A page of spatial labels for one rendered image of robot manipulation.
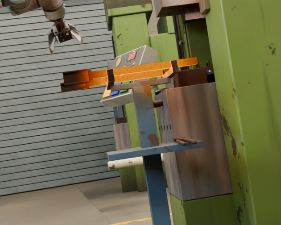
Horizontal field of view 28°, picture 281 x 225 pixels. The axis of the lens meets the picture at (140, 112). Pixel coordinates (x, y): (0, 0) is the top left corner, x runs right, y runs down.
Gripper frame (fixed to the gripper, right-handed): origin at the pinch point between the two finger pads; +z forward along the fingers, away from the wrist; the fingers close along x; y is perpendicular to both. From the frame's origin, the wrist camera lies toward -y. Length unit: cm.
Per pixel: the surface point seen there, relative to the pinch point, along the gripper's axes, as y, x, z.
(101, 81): 53, 6, -21
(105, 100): -12, 11, 51
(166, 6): 17, 45, -16
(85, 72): 68, 1, -39
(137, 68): 72, 17, -37
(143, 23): -372, 119, 287
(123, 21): -381, 95, 280
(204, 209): 88, 28, 30
